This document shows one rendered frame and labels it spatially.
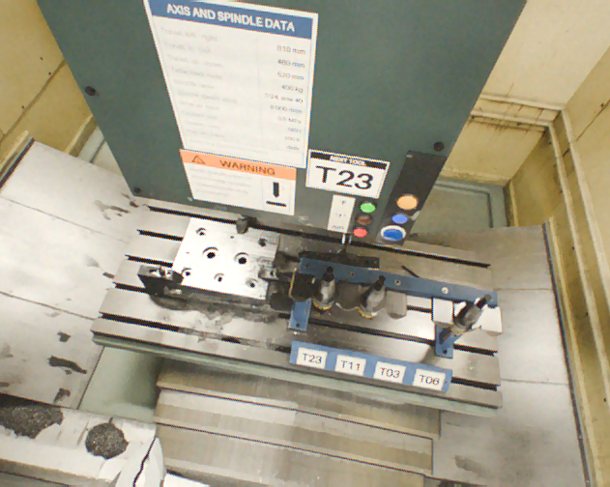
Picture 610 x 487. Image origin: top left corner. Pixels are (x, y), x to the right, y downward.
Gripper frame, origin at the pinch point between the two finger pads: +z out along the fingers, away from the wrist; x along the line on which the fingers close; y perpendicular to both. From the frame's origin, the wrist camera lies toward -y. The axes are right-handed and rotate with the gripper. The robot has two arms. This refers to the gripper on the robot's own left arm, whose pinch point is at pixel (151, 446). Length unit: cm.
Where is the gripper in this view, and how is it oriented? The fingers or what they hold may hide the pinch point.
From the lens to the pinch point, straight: 69.4
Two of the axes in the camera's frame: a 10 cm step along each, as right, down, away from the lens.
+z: 1.7, -8.5, 4.9
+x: 9.8, 1.7, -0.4
